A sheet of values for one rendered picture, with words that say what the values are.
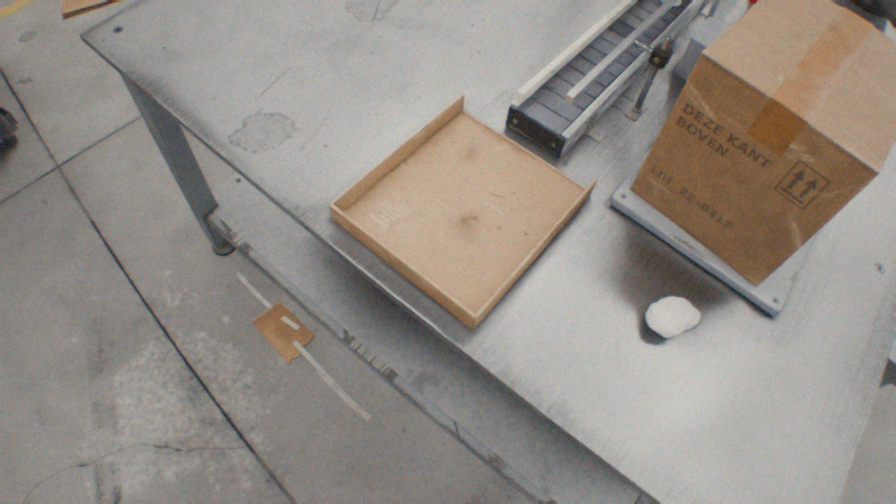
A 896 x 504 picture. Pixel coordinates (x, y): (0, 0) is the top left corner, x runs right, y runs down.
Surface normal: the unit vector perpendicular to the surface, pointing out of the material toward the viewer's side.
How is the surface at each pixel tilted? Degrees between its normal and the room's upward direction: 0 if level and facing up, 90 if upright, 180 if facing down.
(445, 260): 0
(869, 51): 0
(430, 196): 0
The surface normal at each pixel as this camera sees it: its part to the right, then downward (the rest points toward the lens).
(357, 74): 0.07, -0.51
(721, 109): -0.69, 0.60
